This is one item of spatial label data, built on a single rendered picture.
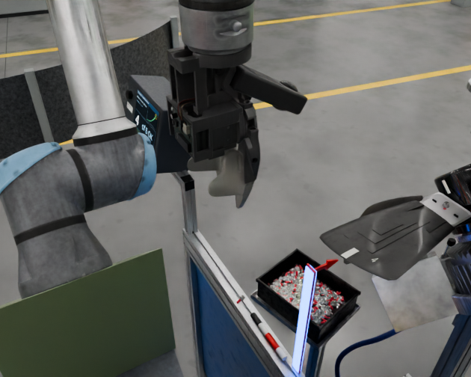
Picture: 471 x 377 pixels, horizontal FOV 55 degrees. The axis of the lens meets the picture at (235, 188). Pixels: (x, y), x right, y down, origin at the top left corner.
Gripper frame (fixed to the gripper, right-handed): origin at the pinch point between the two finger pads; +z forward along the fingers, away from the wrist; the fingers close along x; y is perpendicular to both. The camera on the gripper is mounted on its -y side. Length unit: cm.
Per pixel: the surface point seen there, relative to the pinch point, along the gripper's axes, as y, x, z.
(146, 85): -13, -74, 18
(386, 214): -39.9, -5.8, 25.9
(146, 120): -9, -66, 24
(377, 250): -30.4, 1.6, 25.3
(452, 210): -51, 1, 24
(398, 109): -265, -189, 143
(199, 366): -13, -51, 127
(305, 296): -15.1, 0.0, 31.5
